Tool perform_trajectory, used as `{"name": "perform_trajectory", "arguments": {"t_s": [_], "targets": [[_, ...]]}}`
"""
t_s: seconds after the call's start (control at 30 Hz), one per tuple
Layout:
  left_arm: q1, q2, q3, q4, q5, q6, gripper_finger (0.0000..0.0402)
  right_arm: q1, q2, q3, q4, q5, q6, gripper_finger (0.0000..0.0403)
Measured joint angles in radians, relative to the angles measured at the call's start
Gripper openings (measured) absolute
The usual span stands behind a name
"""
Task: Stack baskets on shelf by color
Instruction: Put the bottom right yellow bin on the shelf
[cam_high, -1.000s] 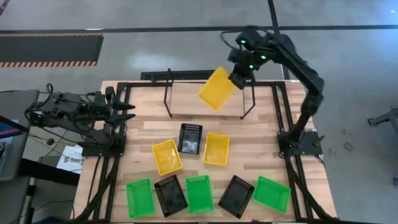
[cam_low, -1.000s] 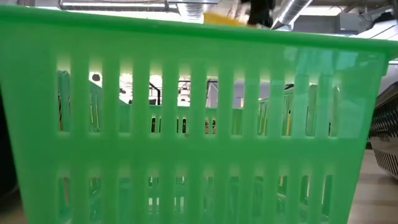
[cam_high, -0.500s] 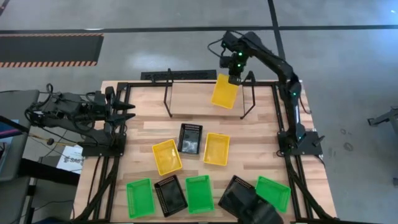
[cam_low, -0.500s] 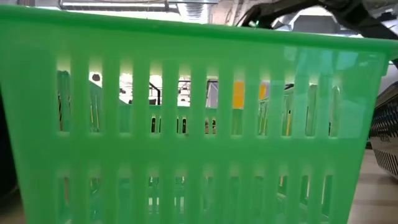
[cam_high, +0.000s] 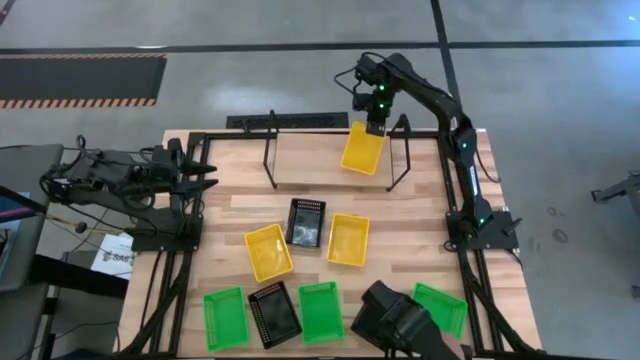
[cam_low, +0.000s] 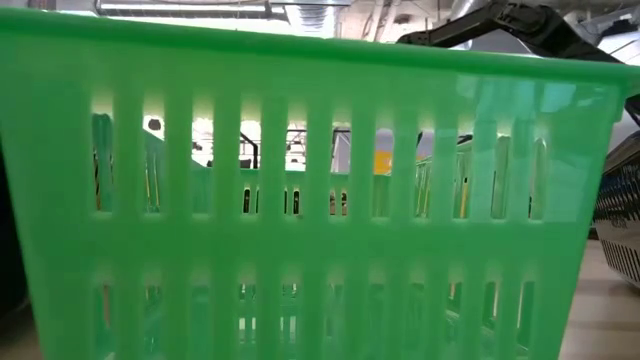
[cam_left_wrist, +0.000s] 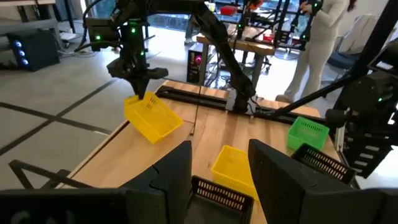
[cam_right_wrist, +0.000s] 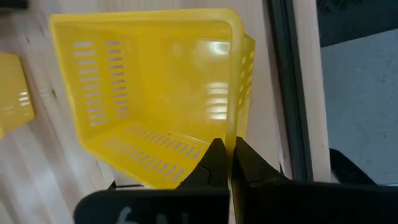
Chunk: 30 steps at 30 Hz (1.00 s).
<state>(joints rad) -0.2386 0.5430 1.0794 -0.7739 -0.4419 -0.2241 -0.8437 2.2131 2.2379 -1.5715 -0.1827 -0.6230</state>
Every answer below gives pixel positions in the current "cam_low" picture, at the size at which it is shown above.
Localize wide silver ribbed duct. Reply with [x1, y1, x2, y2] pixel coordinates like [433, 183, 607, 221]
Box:
[284, 0, 342, 40]

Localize green slotted plastic basket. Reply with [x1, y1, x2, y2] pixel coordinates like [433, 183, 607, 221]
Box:
[0, 7, 640, 360]

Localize dark framed ceiling light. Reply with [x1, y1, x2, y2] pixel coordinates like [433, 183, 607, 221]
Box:
[94, 0, 289, 22]

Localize bright angled light panel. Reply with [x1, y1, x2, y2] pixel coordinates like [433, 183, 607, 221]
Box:
[597, 29, 640, 69]

